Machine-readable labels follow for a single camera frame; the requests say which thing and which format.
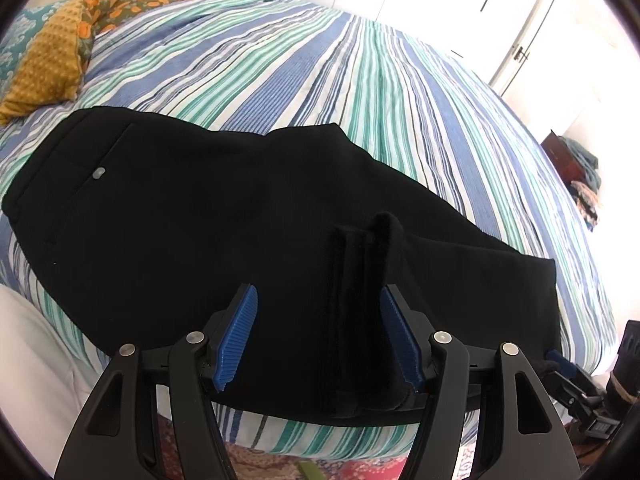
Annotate blue grey clothes heap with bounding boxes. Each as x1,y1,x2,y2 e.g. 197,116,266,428
562,136,600,186

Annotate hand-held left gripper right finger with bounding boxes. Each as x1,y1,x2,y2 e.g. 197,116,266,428
378,284,583,480

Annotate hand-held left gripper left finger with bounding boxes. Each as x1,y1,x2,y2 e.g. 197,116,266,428
54,284,260,480

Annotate mixed colourful clothes pile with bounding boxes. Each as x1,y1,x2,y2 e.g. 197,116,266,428
570,180,600,233

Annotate orange floral blanket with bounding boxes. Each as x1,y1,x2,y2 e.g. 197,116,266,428
80,0,271,36

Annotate patterned rug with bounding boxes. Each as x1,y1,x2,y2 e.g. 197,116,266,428
220,442,481,480

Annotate brown wooden dresser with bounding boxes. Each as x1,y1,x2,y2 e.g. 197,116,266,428
541,130,581,186

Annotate mustard yellow textured pillow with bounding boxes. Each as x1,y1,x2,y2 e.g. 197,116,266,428
0,0,93,126

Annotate white wardrobe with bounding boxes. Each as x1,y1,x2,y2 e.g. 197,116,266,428
330,0,561,86

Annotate teal floral pillow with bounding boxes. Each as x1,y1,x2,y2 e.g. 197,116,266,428
0,2,71,96

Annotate white door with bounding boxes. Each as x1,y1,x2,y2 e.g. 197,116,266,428
490,0,591,98

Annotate black pants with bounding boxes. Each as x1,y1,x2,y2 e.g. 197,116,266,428
1,106,563,428

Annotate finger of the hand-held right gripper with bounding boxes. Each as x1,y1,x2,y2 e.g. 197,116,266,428
542,350,608,411

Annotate blue green striped bed sheet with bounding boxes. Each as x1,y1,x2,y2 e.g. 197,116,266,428
0,0,617,461

